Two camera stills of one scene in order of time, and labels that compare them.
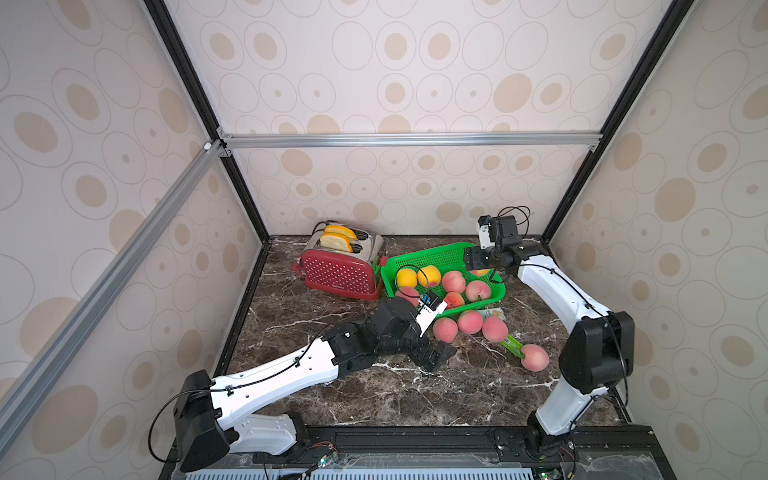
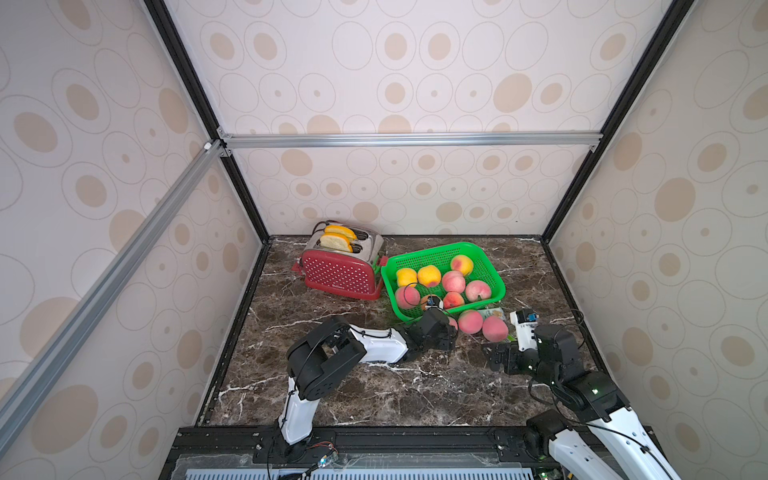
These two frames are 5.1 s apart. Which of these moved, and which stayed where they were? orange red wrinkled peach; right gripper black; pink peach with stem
Moved: right gripper black
Stayed: orange red wrinkled peach; pink peach with stem
